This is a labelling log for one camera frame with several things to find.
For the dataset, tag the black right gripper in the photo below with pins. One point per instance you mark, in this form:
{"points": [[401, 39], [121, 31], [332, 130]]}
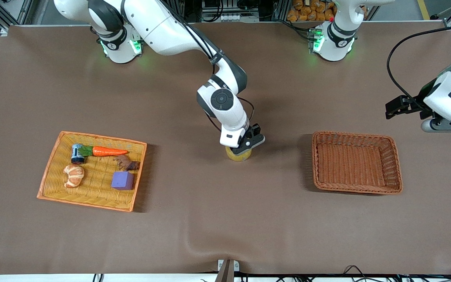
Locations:
{"points": [[254, 132]]}

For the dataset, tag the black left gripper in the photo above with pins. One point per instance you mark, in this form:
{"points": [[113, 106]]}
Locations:
{"points": [[414, 103]]}

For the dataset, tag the yellow clear tape roll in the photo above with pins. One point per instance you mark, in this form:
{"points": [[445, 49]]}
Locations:
{"points": [[239, 157]]}

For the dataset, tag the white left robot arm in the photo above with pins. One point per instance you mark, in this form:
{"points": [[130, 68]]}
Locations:
{"points": [[450, 94]]}

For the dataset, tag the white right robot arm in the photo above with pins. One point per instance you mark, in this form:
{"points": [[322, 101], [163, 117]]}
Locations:
{"points": [[163, 27]]}

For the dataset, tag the brown wicker basket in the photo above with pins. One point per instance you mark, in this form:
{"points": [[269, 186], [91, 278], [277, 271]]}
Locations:
{"points": [[350, 162]]}

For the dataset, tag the brown table cover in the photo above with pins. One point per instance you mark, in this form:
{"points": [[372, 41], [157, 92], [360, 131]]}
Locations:
{"points": [[225, 215]]}

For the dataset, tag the small white power strip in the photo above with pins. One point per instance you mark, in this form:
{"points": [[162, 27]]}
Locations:
{"points": [[233, 17]]}

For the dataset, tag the bag of orange snacks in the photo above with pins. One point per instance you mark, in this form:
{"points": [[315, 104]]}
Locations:
{"points": [[309, 9]]}

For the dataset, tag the brown toy piece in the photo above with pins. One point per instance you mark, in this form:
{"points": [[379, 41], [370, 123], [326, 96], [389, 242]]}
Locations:
{"points": [[125, 162]]}

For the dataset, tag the purple block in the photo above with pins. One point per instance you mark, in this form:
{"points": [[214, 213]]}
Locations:
{"points": [[122, 181]]}

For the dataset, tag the orange toy carrot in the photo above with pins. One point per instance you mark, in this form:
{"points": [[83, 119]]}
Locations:
{"points": [[108, 151]]}

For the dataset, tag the yellow woven tray orange rim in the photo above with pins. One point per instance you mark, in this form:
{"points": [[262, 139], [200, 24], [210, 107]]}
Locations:
{"points": [[92, 199]]}

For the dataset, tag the toy croissant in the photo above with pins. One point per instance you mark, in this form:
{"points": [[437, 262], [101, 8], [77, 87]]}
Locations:
{"points": [[73, 176]]}

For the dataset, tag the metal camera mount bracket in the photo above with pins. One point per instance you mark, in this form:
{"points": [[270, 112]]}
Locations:
{"points": [[227, 270]]}

